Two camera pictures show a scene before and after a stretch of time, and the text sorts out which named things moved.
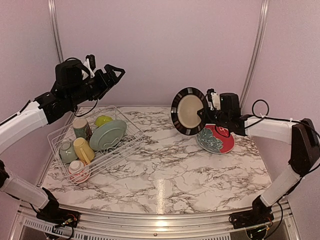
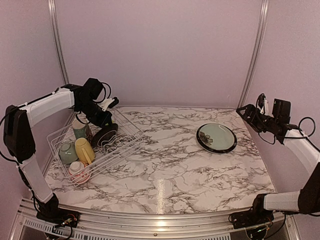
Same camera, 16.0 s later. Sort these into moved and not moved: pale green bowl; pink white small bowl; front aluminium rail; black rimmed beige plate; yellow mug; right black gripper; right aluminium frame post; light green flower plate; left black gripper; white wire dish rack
Moved: left black gripper; light green flower plate; right black gripper; black rimmed beige plate
Not moved: pale green bowl; white wire dish rack; front aluminium rail; pink white small bowl; yellow mug; right aluminium frame post
